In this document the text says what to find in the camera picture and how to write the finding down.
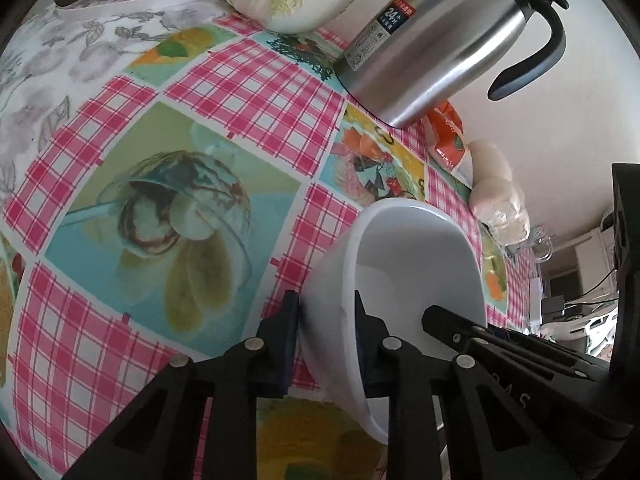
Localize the large white bowl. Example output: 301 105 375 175
299 198 487 443

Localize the black power adapter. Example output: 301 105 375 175
541 295 565 316

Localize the clear glass mug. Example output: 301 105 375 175
506 226 556 263

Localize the pink checkered tablecloth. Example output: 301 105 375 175
1 13 529 479

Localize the bag of white buns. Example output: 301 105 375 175
469 140 530 246

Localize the orange snack packet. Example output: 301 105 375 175
422 101 473 188

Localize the stainless steel thermos jug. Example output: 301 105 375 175
334 0 570 129

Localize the grey floral tablecloth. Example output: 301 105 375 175
1 0 231 200

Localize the black power cable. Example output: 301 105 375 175
562 263 622 311

